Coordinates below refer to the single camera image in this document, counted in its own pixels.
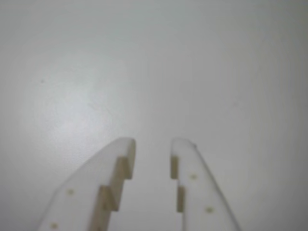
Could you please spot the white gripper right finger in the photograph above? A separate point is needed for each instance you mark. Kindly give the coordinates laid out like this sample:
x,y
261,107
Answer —
x,y
197,192

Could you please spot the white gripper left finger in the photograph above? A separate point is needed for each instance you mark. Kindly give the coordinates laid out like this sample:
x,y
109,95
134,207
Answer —
x,y
84,187

